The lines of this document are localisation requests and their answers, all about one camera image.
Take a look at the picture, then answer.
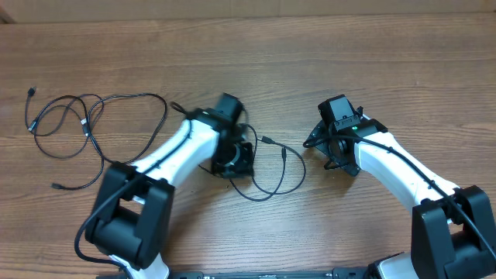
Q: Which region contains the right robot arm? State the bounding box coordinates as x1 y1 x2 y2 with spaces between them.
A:
303 95 495 279

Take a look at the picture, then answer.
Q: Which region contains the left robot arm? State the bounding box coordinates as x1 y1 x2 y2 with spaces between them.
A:
76 94 253 278

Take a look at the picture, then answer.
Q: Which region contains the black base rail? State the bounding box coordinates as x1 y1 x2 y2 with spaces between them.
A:
169 267 374 279

